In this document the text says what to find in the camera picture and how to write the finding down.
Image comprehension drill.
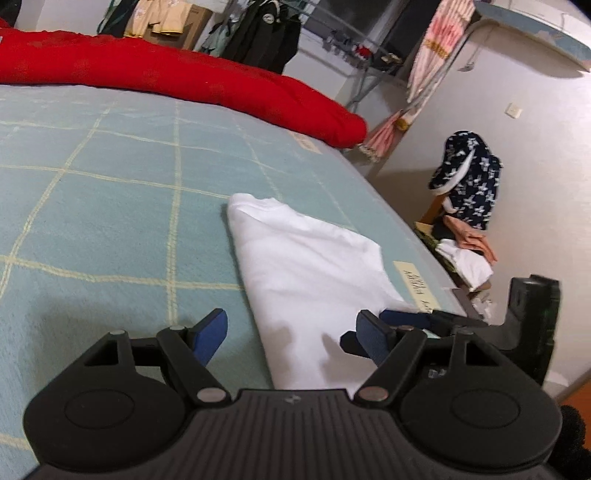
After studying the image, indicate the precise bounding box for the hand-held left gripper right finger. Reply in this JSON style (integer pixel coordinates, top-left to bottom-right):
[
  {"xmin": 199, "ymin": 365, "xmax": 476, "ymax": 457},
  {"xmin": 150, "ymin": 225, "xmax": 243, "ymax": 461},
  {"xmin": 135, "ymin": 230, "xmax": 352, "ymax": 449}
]
[{"xmin": 353, "ymin": 310, "xmax": 511, "ymax": 408}]

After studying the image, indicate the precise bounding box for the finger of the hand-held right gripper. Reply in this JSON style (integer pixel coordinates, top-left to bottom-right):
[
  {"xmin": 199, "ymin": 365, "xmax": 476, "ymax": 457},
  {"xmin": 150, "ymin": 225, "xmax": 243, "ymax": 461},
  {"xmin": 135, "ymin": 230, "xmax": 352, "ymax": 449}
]
[
  {"xmin": 339, "ymin": 330, "xmax": 371, "ymax": 357},
  {"xmin": 379, "ymin": 309, "xmax": 488, "ymax": 331}
]

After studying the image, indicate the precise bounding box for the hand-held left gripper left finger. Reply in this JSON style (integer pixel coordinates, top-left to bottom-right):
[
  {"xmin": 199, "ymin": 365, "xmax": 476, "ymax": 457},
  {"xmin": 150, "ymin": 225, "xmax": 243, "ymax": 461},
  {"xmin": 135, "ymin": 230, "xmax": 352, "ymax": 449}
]
[{"xmin": 83, "ymin": 308, "xmax": 232, "ymax": 408}]

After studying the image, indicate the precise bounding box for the white printed long-sleeve shirt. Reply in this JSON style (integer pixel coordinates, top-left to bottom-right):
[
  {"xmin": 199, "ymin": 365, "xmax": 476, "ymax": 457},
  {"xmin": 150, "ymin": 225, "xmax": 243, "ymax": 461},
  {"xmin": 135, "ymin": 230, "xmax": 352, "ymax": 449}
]
[{"xmin": 226, "ymin": 192, "xmax": 419, "ymax": 391}]

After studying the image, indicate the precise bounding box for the row of clothes pegs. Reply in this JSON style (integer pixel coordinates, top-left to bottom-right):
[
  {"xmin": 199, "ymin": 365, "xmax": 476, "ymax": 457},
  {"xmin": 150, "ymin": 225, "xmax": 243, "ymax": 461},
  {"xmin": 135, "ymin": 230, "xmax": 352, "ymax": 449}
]
[{"xmin": 323, "ymin": 30, "xmax": 402, "ymax": 70}]

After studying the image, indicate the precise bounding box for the white folded cloth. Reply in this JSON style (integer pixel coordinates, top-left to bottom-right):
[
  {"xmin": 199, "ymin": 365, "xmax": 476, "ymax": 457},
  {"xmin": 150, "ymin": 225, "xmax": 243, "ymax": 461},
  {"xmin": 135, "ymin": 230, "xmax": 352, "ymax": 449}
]
[{"xmin": 436, "ymin": 239, "xmax": 494, "ymax": 291}]

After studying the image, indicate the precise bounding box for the wooden chair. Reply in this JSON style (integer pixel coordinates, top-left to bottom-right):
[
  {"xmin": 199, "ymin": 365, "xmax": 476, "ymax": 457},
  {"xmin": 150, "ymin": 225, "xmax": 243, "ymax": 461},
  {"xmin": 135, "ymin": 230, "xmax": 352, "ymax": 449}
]
[{"xmin": 413, "ymin": 194, "xmax": 490, "ymax": 296}]

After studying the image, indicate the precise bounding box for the navy star-print garment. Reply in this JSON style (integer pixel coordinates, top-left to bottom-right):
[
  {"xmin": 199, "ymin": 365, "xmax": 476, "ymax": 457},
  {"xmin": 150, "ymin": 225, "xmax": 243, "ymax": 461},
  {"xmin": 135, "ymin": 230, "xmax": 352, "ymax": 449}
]
[{"xmin": 428, "ymin": 130, "xmax": 502, "ymax": 230}]

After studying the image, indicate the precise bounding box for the pink patterned curtain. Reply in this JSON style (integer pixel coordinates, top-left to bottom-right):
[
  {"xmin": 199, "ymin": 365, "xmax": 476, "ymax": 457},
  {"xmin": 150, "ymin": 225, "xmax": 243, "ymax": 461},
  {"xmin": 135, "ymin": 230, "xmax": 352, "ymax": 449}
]
[{"xmin": 355, "ymin": 0, "xmax": 476, "ymax": 162}]

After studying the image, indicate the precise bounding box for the red quilt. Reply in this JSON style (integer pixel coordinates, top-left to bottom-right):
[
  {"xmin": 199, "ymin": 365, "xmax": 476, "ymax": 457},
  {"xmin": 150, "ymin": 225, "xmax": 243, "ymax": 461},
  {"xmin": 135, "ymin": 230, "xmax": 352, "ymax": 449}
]
[{"xmin": 0, "ymin": 18, "xmax": 369, "ymax": 148}]

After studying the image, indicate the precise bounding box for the light green garment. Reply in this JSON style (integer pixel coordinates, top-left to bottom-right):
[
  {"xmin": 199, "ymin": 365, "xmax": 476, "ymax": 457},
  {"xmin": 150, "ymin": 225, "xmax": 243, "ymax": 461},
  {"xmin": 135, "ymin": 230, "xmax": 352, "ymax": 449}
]
[{"xmin": 199, "ymin": 18, "xmax": 232, "ymax": 58}]

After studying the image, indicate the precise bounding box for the black jacket with round logo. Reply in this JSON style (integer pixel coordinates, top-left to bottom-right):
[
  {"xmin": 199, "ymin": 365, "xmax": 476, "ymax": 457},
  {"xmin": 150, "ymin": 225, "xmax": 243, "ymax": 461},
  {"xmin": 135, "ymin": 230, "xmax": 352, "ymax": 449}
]
[{"xmin": 222, "ymin": 0, "xmax": 302, "ymax": 75}]

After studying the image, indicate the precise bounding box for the cardboard box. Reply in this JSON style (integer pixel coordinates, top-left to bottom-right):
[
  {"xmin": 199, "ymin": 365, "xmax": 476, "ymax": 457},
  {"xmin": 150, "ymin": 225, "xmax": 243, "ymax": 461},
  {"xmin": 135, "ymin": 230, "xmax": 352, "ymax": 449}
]
[{"xmin": 148, "ymin": 4, "xmax": 214, "ymax": 51}]

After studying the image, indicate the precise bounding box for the plain yellow garment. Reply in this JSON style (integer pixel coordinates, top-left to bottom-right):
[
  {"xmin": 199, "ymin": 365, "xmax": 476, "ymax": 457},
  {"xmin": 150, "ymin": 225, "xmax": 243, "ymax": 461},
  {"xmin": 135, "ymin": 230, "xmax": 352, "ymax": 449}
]
[{"xmin": 152, "ymin": 0, "xmax": 190, "ymax": 35}]

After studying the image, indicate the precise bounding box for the yellow flower-print garment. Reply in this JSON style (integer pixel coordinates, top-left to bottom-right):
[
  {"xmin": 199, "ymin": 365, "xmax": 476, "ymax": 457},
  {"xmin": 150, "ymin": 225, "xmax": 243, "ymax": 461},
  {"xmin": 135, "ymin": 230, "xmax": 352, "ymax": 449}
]
[{"xmin": 124, "ymin": 0, "xmax": 160, "ymax": 38}]

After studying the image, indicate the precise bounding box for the dark green bag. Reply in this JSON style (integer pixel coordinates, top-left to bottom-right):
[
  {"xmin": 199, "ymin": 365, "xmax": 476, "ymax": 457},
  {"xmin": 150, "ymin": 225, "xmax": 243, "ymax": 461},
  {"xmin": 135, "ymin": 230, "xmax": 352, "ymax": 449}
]
[{"xmin": 99, "ymin": 0, "xmax": 139, "ymax": 38}]

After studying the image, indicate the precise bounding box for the light blue wall shelf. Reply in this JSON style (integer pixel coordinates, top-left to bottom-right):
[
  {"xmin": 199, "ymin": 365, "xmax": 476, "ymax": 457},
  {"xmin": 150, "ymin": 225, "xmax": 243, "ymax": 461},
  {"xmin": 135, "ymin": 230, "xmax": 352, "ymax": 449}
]
[{"xmin": 473, "ymin": 0, "xmax": 591, "ymax": 72}]

